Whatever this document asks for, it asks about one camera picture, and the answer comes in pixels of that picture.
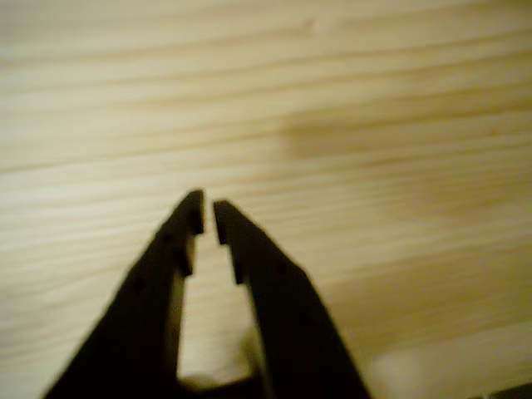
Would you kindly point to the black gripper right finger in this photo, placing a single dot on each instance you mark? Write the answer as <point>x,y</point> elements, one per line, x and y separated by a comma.
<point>291,332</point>

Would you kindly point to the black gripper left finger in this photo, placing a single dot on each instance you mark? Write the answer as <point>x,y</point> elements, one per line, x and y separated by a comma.
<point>133,324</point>

